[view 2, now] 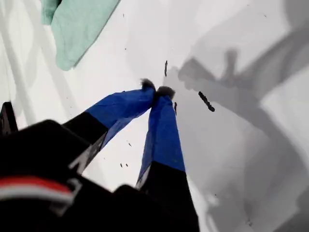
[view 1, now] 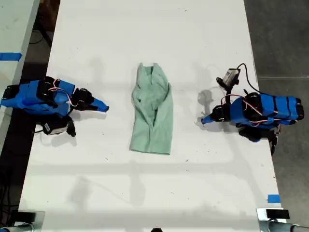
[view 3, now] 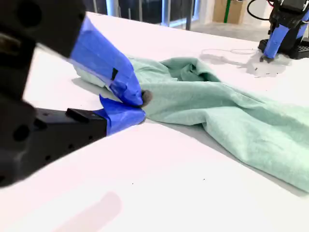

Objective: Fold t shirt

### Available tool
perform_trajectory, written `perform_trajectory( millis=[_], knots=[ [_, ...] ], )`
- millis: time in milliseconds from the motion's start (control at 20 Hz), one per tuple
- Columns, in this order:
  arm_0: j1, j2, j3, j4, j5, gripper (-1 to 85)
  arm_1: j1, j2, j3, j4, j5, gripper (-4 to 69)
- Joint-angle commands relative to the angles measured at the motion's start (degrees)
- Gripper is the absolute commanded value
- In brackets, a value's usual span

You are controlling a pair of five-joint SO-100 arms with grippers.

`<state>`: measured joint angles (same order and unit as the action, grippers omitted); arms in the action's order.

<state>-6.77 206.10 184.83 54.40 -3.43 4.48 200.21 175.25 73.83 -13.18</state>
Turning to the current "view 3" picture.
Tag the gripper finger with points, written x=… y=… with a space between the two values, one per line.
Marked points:
x=79 y=128
x=304 y=29
x=103 y=58
x=275 y=41

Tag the pale green T-shirt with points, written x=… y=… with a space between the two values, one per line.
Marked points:
x=217 y=116

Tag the brown cardboard box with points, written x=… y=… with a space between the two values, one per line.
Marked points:
x=237 y=12

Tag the green strip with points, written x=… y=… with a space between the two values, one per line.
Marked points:
x=227 y=12

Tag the grey metal post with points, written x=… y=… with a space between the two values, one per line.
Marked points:
x=189 y=14

